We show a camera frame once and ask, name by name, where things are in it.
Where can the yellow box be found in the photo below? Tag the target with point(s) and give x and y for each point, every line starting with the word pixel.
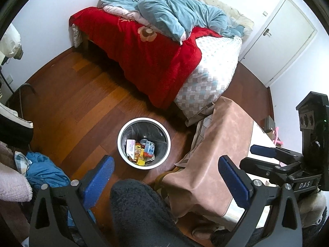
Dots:
pixel 140 160

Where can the dark grey fuzzy garment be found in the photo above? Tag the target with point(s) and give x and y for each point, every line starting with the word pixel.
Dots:
pixel 144 211

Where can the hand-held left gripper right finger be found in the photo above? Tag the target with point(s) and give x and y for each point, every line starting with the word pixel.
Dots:
pixel 234 182

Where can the blue and red carton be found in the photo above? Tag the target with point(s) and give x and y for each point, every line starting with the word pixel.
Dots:
pixel 149 148

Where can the black bin liner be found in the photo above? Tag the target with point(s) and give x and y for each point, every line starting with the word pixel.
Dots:
pixel 154 131

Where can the blue cloth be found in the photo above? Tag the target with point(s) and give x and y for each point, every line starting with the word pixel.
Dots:
pixel 43 167

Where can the cream pillow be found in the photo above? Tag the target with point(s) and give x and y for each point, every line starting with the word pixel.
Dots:
pixel 231 9

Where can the person's slipper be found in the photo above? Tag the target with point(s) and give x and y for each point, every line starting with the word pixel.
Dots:
pixel 203 231

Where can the white door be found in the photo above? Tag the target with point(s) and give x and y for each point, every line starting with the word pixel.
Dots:
pixel 285 43

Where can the red blanket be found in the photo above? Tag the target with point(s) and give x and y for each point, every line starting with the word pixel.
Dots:
pixel 144 64

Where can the checkered bed sheet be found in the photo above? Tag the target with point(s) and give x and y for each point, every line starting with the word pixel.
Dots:
pixel 213 69

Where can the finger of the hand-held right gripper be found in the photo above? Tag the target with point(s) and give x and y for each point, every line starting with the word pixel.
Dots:
pixel 259 168
pixel 264 150

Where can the light blue duvet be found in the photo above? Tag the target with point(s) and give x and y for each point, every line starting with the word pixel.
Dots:
pixel 164 12

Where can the pink plush toy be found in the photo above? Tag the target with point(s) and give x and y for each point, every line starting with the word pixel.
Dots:
pixel 277 139

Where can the red fries snack packet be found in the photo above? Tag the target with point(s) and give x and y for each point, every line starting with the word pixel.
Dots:
pixel 138 149

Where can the white checked cloth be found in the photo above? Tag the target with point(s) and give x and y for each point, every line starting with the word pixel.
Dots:
pixel 203 133

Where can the black chair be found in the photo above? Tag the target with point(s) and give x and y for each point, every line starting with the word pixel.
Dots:
pixel 21 92

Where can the brown suede tablecloth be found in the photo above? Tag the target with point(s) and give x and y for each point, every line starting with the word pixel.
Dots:
pixel 218 139

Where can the dark cloth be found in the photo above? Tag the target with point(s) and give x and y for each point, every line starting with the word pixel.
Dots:
pixel 14 133

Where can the dark grey box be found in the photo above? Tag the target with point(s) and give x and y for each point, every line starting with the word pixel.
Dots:
pixel 270 123

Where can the white and pink box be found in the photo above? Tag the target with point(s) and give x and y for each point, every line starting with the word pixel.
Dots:
pixel 130 146

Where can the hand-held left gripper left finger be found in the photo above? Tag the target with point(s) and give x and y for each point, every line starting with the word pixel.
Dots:
pixel 101 177

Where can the pink towel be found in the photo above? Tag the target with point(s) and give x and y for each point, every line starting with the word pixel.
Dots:
pixel 12 185

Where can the white round trash bin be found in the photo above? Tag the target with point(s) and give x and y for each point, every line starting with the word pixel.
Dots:
pixel 120 146

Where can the white wall socket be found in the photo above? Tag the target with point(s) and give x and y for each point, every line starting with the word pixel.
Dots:
pixel 9 79

